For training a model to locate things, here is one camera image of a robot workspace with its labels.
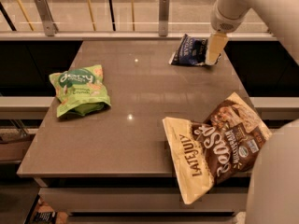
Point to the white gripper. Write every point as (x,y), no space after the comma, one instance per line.
(224,22)

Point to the blue chip bag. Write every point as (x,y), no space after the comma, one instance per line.
(192,52)

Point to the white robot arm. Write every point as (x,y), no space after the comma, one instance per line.
(273,196)

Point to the brown Late July chip bag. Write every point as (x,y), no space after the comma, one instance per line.
(207,153)

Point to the green rice chip bag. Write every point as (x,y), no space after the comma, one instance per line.
(80,91)

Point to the yellow pole right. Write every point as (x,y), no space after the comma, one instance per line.
(132,2)

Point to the yellow pole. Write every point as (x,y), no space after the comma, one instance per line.
(89,4)
(25,14)
(132,2)

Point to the black pole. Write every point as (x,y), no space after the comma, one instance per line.
(111,9)

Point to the yellow pole middle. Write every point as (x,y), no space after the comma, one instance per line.
(89,4)

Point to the grey lower table shelf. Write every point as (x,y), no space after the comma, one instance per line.
(96,202)

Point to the yellow pole left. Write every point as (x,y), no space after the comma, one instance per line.
(25,14)

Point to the dark snack package on floor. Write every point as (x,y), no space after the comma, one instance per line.
(44,218)

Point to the metal railing bracket middle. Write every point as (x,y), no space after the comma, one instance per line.
(163,17)

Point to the metal railing bracket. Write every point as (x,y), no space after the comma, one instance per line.
(163,17)
(49,26)

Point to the metal railing bracket left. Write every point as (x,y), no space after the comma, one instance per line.
(49,26)

